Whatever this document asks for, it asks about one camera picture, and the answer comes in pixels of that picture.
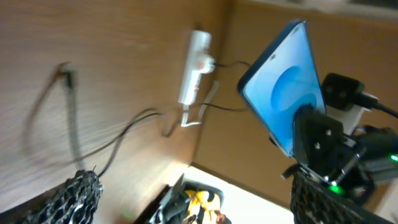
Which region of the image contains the yellow black object on floor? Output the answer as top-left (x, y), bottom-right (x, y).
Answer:
top-left (145, 176), bottom-right (232, 224)

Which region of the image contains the white charger plug adapter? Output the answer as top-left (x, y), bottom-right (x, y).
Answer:
top-left (194, 54), bottom-right (216, 74)

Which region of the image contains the black charger cable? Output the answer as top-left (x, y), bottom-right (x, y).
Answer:
top-left (21, 60), bottom-right (252, 181)

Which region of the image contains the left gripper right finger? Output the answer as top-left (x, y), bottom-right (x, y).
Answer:
top-left (290, 172), bottom-right (392, 224)

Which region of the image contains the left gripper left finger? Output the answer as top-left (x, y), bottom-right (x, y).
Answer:
top-left (18, 170), bottom-right (103, 224)

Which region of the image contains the white power strip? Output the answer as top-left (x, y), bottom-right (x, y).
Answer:
top-left (178, 30), bottom-right (213, 105)

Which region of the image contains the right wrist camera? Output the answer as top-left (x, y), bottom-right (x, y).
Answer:
top-left (320, 72), bottom-right (380, 134)

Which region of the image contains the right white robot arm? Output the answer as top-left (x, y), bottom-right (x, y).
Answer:
top-left (282, 105), bottom-right (397, 205)

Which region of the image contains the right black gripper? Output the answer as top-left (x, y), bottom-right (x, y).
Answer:
top-left (282, 105), bottom-right (375, 205)

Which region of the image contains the blue Galaxy smartphone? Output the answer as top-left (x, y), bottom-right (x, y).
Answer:
top-left (238, 20), bottom-right (326, 157)

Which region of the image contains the white power strip cord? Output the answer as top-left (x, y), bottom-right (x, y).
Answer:
top-left (180, 80), bottom-right (220, 128)

